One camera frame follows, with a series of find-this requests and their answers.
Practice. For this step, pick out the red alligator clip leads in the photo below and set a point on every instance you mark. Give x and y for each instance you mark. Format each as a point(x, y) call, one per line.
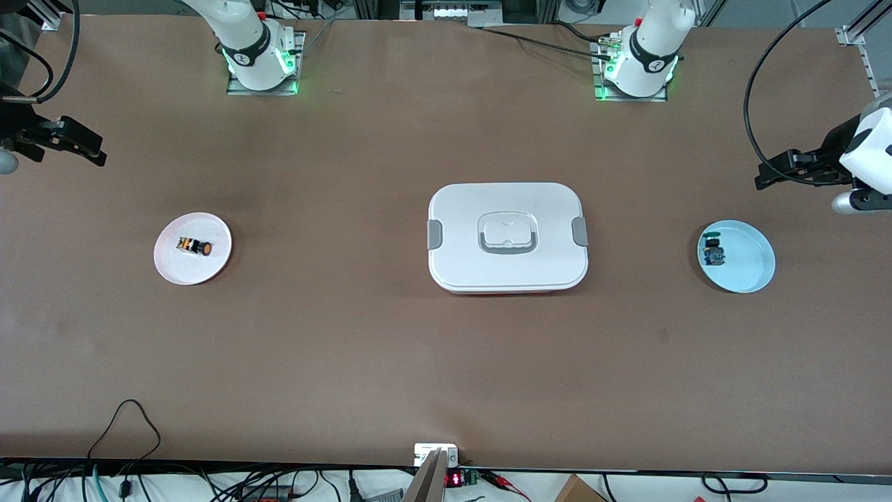
point(505, 481)

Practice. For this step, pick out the aluminium profile frame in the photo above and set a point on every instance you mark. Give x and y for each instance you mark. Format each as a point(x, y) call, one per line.
point(52, 14)
point(870, 66)

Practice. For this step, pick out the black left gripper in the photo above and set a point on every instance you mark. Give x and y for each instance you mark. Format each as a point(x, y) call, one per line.
point(831, 150)

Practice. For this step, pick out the pink round plate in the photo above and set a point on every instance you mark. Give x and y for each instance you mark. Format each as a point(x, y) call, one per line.
point(209, 268)

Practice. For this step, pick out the aluminium camera post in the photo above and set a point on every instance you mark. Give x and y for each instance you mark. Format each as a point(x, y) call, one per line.
point(426, 484)

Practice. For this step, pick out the white lunch box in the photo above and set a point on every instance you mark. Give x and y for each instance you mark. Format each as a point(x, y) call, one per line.
point(460, 209)

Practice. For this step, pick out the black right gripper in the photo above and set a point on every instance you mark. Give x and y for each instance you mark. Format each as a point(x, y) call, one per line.
point(15, 120)

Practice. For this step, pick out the brown cardboard box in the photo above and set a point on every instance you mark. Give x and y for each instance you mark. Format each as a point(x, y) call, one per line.
point(578, 491)

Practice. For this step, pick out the red LED display module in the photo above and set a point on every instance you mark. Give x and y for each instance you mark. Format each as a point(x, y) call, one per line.
point(454, 479)

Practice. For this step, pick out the white table edge bracket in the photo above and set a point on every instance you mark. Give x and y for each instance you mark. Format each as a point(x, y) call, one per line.
point(425, 452)

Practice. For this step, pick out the light blue round plate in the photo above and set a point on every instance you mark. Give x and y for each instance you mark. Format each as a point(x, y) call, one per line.
point(749, 265)

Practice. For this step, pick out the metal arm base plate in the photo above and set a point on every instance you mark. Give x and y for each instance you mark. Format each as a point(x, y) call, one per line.
point(631, 100)
point(265, 92)

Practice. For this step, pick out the white LED strip device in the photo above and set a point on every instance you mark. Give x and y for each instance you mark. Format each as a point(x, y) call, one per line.
point(460, 12)

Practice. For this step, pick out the blue switch module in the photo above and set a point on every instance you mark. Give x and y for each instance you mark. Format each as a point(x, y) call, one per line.
point(713, 254)

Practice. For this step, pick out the orange push-button switch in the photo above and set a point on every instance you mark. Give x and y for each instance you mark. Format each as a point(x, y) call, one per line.
point(194, 247)

